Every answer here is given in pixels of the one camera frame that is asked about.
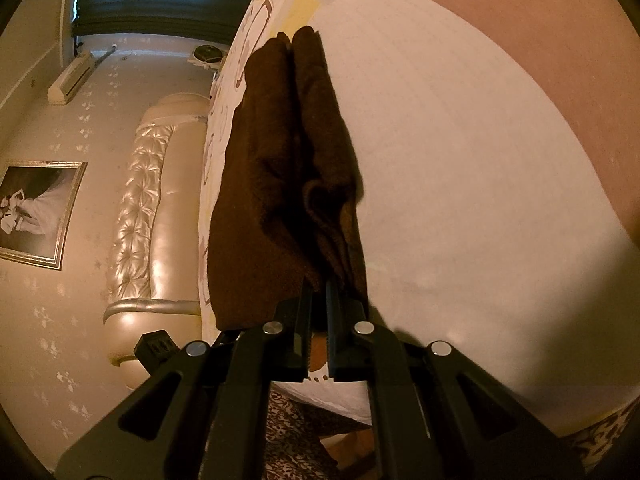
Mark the cream tufted headboard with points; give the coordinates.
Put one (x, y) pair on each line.
(150, 210)

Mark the brown patterned rug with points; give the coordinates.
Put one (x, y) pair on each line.
(290, 440)

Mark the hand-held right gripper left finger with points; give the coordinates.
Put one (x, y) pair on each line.
(300, 340)

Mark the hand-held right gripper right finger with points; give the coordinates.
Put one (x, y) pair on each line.
(331, 330)

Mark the brown cloth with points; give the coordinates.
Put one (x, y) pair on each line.
(270, 185)

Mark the bed with printed sheet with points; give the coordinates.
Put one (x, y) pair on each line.
(475, 185)

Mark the white air conditioner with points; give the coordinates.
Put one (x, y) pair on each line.
(70, 80)

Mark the framed wall picture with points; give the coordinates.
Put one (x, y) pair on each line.
(37, 210)

